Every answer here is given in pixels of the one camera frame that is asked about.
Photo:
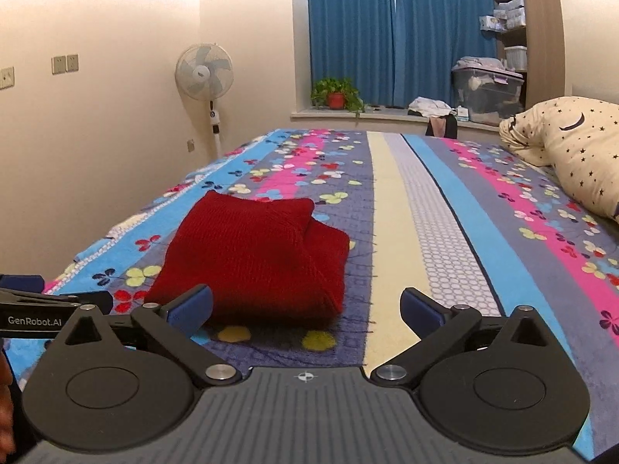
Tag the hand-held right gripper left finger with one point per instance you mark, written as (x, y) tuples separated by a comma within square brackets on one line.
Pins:
[(191, 307)]

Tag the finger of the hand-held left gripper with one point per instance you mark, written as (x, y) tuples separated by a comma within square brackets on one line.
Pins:
[(92, 301), (22, 283)]

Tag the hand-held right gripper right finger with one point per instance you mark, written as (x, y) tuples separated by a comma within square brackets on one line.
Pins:
[(421, 310)]

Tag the red knitted sweater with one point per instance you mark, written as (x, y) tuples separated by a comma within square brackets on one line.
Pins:
[(251, 251)]

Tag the white crumpled clothes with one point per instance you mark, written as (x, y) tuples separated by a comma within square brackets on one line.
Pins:
[(430, 106)]

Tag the folded pale clothes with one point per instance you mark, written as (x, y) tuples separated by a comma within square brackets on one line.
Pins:
[(481, 63)]

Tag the person's left hand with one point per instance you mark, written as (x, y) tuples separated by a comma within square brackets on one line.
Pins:
[(6, 396)]

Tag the floral striped blanket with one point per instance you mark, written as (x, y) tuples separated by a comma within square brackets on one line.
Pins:
[(435, 212)]

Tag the beige window sill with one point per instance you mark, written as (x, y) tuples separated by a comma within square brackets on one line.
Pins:
[(377, 115)]

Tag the small tissue box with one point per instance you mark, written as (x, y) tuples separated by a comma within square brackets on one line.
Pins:
[(463, 114)]

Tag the clear plastic storage box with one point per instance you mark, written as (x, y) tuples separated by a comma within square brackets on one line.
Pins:
[(488, 96)]

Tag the star-patterned cream pillow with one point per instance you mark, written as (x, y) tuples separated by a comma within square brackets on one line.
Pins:
[(580, 150)]

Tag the white standing fan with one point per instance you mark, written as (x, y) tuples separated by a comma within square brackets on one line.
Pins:
[(205, 77)]

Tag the potted plant in red pot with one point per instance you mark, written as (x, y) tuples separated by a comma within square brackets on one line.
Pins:
[(338, 94)]

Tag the white storage bin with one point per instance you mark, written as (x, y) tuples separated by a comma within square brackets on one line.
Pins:
[(515, 58)]

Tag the blue curtain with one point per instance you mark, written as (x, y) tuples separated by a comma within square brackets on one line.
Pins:
[(396, 34)]

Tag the wooden shelf unit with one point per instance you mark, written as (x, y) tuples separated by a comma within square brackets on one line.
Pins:
[(544, 29)]

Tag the pile of white packets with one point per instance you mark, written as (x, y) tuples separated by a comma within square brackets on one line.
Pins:
[(505, 12)]

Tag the wall socket plate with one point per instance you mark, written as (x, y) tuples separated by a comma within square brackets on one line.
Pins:
[(58, 64), (72, 63), (6, 78)]

